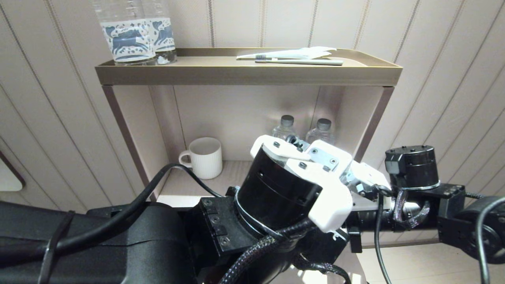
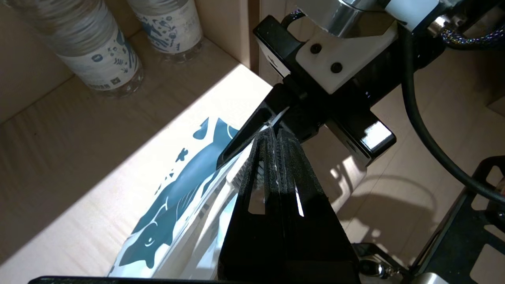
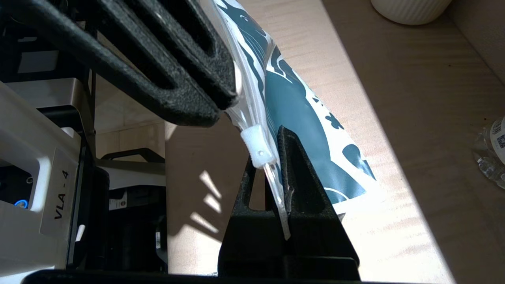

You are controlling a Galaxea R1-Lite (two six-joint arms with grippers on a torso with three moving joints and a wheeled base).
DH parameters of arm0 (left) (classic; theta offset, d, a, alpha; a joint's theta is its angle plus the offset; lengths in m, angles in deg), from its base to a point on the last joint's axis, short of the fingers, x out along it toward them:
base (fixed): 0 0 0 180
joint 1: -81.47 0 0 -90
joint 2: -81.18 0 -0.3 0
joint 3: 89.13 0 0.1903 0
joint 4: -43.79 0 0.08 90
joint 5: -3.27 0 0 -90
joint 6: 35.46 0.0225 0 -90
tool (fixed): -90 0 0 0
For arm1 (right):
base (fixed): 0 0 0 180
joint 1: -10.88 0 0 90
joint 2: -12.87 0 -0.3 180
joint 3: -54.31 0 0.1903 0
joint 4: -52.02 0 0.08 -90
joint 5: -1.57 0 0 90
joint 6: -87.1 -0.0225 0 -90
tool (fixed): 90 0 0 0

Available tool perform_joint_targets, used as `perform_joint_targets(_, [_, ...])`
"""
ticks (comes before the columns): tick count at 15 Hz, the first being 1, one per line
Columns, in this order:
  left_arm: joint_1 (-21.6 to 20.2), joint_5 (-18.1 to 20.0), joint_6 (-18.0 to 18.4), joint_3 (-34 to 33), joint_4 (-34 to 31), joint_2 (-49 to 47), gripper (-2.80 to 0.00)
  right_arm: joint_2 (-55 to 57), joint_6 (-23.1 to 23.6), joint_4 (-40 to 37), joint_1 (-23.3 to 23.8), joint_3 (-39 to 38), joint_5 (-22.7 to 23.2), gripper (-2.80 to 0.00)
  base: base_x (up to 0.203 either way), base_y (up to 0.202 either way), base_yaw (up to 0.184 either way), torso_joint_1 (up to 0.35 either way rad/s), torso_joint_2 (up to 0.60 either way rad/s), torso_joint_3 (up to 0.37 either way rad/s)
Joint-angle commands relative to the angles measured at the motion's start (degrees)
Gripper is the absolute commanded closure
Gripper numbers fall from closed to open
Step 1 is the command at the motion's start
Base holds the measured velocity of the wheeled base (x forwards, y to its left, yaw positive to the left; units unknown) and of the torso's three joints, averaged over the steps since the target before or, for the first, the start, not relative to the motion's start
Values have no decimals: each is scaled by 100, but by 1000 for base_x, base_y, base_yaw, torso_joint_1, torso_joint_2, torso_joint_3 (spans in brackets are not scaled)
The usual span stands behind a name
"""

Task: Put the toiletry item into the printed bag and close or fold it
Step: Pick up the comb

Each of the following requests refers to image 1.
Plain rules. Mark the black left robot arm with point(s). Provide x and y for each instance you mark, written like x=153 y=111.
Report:
x=158 y=244

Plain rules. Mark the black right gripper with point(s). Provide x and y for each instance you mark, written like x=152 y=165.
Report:
x=355 y=240

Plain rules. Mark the beige wooden shelf cabinet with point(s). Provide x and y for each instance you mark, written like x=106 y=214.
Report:
x=236 y=114

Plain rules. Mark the small clear water bottle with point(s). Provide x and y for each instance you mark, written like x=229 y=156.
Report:
x=286 y=126
x=323 y=132

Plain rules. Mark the grey-green toothbrush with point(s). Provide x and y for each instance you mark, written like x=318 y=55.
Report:
x=307 y=62

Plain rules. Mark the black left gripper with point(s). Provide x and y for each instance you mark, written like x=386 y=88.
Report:
x=323 y=248

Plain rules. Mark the white ribbed mug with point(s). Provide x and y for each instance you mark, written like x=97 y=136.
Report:
x=207 y=161

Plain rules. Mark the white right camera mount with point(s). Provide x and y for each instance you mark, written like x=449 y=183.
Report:
x=371 y=203

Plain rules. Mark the white paper wrapper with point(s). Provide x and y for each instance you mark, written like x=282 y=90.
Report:
x=303 y=53

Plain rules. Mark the white brown-edged wall panel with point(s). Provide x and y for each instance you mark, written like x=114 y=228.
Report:
x=8 y=177

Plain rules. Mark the large blue-label water bottle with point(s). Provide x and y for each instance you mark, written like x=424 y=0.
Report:
x=165 y=35
x=130 y=43

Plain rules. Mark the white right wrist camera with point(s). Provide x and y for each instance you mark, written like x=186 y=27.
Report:
x=369 y=175

